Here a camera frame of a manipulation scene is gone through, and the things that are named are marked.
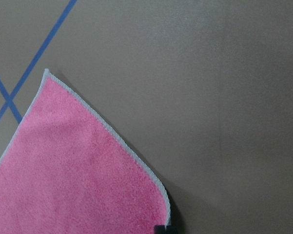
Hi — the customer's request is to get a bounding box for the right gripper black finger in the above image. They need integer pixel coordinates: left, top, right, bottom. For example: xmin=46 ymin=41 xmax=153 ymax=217
xmin=154 ymin=225 xmax=178 ymax=234

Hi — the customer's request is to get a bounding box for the pink and grey towel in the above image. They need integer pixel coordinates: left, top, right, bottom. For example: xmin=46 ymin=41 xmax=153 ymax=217
xmin=0 ymin=70 xmax=171 ymax=234

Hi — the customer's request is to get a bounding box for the blue tape line lengthwise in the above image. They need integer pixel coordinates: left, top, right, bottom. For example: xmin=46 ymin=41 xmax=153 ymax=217
xmin=0 ymin=0 xmax=77 ymax=120

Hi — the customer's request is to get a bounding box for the blue tape line crosswise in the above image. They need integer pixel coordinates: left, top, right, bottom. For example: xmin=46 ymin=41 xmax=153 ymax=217
xmin=0 ymin=79 xmax=22 ymax=123

